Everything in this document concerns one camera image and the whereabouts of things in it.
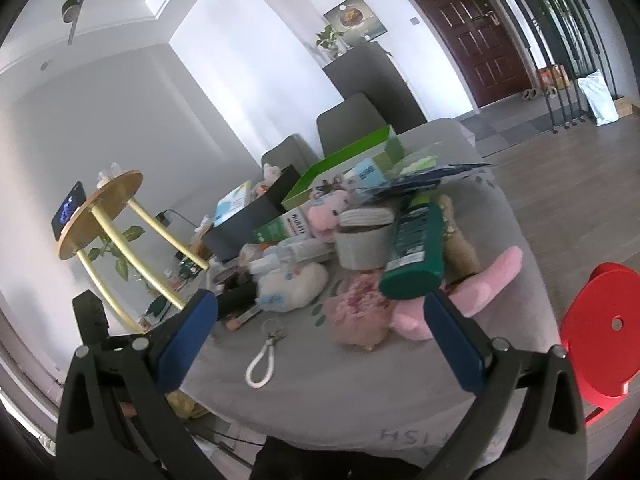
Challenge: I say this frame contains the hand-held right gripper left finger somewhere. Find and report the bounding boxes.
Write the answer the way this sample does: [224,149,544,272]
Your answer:
[55,289,223,480]

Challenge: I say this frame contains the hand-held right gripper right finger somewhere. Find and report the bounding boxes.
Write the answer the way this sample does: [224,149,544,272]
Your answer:
[415,289,588,480]

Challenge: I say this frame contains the pink plush toy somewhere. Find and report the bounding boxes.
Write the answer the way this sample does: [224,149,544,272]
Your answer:
[390,246,523,342]

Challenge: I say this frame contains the dark green packet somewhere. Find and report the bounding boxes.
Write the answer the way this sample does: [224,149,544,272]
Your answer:
[378,194,447,301]

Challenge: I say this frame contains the dark grey storage box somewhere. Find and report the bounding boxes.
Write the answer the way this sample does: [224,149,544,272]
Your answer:
[202,164,301,261]

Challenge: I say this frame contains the white plush toy blue ears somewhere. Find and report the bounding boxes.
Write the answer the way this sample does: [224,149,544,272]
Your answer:
[257,260,330,313]

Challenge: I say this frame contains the white blue tissue pack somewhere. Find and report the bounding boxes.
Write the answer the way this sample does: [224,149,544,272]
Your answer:
[214,182,251,226]

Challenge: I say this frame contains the green white book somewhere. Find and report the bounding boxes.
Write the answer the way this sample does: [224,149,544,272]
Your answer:
[140,295,176,328]

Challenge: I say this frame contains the small brown box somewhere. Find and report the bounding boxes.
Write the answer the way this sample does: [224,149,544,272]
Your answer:
[225,305,263,331]

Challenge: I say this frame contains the green plant in glass vase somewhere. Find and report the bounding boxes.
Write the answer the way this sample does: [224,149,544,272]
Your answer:
[87,225,151,291]

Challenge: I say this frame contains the black white plush toy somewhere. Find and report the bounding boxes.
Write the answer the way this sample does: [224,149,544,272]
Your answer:
[215,280,261,318]

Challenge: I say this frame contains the tan plush toy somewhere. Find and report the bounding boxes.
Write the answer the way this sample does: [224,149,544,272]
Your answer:
[435,195,483,276]

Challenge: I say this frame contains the black smartphone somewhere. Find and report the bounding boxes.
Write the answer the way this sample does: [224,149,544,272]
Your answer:
[51,181,88,236]

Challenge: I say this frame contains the round wooden stool yellow legs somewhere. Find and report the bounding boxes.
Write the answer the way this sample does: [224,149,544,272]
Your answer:
[57,170,211,333]

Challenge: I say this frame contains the grey cup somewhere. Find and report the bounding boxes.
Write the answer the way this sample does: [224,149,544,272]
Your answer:
[334,207,396,270]

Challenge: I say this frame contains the clear plastic bottle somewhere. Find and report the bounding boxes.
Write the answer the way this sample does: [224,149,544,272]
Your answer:
[250,237,333,273]

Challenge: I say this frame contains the small white object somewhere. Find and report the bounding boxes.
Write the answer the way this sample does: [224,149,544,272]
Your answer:
[97,162,123,186]

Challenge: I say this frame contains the red plastic stool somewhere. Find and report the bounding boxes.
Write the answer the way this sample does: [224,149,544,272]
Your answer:
[559,262,640,426]

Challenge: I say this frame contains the green white carton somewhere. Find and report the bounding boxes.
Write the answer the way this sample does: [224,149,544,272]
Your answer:
[252,207,313,246]

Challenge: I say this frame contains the person's black clothing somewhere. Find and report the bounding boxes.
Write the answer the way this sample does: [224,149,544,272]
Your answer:
[250,435,426,480]

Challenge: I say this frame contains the dark blue packet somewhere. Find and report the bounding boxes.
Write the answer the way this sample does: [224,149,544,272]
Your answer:
[350,160,496,203]

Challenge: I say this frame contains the pink white cow plush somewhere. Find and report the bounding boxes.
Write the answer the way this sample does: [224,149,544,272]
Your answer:
[306,187,353,238]

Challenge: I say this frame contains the blue white box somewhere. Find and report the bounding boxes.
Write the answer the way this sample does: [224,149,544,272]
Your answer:
[345,157,386,188]

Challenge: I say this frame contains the grey chair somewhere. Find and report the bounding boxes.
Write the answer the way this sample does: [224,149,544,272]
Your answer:
[261,133,321,176]
[316,92,388,158]

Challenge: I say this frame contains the green cardboard box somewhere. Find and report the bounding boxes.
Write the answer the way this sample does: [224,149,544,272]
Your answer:
[281,126,406,211]

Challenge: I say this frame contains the pair of shoes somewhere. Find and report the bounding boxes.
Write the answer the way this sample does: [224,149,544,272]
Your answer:
[520,85,558,103]

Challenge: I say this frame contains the dark grey cabinet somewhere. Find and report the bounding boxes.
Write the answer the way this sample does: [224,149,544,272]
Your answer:
[321,42,428,136]

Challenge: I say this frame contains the brown cardboard box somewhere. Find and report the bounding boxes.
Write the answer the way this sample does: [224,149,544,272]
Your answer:
[535,62,571,91]

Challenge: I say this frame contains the white bag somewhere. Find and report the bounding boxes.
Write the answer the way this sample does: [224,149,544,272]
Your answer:
[577,70,621,126]

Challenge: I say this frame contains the brown door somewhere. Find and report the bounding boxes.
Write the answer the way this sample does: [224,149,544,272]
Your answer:
[387,0,533,108]

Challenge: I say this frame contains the black metal partition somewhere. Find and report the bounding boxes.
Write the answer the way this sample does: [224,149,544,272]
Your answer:
[472,0,631,133]

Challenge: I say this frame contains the small potted plant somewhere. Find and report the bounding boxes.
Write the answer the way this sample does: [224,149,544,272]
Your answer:
[315,24,348,58]

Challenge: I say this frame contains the white cord keychain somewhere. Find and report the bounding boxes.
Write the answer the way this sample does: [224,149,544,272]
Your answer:
[245,319,287,388]

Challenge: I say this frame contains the black charger cable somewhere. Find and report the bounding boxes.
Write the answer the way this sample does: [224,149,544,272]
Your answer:
[157,209,196,241]

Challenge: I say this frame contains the framed wall picture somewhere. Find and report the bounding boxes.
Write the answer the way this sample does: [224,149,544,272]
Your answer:
[323,0,388,43]

